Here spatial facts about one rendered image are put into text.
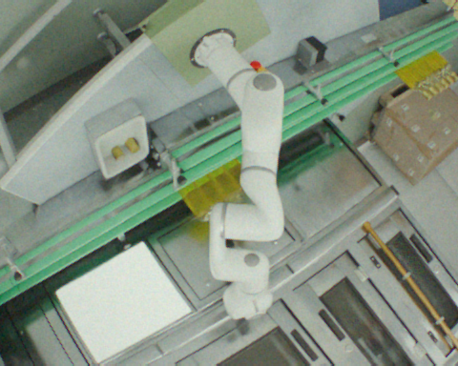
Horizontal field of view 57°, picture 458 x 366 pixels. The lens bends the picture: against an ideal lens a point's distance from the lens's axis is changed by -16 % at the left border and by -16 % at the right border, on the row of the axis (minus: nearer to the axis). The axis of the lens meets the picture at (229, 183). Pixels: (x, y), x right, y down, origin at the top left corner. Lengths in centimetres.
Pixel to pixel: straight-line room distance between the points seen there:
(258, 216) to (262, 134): 19
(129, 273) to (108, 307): 16
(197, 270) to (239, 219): 59
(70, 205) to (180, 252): 43
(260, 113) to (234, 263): 36
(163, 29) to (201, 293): 90
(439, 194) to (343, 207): 413
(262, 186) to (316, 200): 80
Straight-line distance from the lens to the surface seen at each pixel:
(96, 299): 171
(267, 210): 112
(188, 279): 170
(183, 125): 165
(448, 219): 589
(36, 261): 164
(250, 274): 119
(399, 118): 538
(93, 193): 166
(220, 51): 135
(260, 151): 116
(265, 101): 115
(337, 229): 184
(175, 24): 128
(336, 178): 198
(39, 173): 157
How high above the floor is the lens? 168
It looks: 23 degrees down
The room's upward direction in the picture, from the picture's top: 142 degrees clockwise
